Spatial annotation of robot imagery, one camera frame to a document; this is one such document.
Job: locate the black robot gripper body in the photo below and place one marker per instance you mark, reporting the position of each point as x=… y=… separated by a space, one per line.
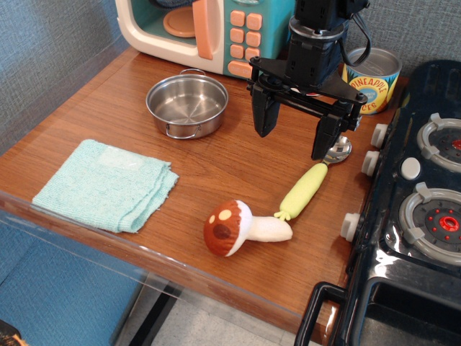
x=308 y=75

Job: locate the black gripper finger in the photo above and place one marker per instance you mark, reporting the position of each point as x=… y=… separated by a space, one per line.
x=332 y=122
x=265 y=110

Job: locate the brown white plush mushroom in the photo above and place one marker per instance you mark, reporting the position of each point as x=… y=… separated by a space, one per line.
x=232 y=223

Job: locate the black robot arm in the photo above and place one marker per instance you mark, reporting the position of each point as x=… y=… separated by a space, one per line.
x=329 y=15

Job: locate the small stainless steel pot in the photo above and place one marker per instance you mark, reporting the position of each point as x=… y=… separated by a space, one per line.
x=187 y=106

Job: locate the pineapple slices toy can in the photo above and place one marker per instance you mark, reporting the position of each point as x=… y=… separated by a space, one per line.
x=376 y=78

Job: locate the teal cream toy microwave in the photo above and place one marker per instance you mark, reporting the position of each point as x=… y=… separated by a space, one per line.
x=215 y=36

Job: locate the black toy stove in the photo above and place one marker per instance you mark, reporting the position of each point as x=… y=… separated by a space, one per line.
x=403 y=272

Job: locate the light blue folded cloth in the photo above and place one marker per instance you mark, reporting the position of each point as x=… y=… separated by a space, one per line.
x=108 y=188

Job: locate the black metal table leg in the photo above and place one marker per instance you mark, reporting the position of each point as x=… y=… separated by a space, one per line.
x=156 y=317

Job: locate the clear acrylic barrier panel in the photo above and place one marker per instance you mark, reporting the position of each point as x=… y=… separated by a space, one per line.
x=63 y=283

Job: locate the green handled metal spoon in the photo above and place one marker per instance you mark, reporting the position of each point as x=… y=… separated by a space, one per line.
x=307 y=186

